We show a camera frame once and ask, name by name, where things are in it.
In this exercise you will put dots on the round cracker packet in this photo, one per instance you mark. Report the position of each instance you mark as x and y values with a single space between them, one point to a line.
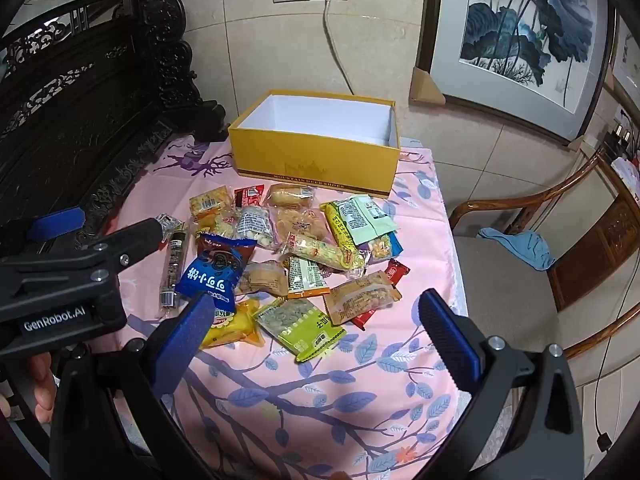
300 225

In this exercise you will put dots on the golden bread packet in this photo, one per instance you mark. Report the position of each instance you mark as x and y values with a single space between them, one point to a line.
290 195

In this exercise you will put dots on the clear white bean packet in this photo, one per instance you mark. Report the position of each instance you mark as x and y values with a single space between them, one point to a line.
255 227

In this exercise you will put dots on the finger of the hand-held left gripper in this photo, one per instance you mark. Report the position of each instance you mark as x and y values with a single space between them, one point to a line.
55 222
130 245

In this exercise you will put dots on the orange snack packet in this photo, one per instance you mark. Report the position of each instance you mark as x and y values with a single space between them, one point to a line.
305 275

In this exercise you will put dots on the blue cloth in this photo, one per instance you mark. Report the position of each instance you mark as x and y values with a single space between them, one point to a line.
530 250

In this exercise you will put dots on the wooden armchair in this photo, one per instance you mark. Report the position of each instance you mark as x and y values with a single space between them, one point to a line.
505 285

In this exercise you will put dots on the blue cookie packet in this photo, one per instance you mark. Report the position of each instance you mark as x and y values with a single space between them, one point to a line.
210 277

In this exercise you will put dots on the framed lotus painting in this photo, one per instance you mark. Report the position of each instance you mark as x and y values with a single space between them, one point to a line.
525 25

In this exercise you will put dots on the clear yellow chip packet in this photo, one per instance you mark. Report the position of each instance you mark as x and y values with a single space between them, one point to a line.
220 227

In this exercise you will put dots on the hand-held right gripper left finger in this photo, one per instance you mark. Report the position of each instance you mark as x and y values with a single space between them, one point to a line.
195 330

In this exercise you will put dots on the person's left hand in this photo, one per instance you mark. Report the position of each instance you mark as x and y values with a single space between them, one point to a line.
44 385

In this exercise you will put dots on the long dark sausage stick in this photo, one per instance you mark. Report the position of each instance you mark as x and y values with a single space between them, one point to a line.
170 270

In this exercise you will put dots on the brown snack packet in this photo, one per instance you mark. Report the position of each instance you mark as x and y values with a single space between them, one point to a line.
360 297

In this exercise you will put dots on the long yellow snack packet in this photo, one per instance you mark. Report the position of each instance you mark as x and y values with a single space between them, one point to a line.
342 240

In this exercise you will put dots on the long clear rice roll packet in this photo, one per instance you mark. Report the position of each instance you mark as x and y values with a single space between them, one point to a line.
320 252

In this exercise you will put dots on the cardboard corner protector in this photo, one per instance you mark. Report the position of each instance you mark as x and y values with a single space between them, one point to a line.
577 142
425 87

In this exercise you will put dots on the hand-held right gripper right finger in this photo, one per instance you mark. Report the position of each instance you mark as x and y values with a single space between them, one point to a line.
445 335

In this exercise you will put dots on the orange cracker packet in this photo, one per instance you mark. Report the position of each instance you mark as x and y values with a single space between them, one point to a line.
210 202

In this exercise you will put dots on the pink floral tablecloth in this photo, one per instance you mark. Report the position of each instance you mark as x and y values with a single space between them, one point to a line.
300 400

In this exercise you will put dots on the black power strip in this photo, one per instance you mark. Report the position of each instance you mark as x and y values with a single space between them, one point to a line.
620 135

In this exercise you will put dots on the yellow label bread packet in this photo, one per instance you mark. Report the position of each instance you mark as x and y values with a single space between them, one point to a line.
232 330

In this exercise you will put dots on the red header nut packet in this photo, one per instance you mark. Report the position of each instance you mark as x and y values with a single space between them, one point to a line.
250 194

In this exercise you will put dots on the small silver packet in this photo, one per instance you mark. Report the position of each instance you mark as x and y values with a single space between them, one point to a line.
167 222

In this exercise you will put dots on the blue-edged orange puff packet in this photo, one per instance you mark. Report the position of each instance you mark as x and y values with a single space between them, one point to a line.
382 247

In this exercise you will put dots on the brown bread packet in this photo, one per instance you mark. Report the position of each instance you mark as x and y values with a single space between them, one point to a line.
262 277

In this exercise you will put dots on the yellow cardboard box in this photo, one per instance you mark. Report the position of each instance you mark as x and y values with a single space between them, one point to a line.
310 160

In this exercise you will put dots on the green seed packet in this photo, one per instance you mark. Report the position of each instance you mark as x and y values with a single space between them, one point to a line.
300 327

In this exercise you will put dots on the framed picture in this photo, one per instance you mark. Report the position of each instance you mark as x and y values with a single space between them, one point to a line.
627 55

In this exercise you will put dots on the red snack packet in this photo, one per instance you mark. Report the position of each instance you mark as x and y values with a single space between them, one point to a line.
365 319

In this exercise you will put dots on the dark carved wooden furniture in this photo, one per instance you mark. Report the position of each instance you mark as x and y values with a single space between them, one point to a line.
75 125

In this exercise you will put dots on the light green snack packet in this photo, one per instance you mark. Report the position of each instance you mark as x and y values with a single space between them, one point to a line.
365 217

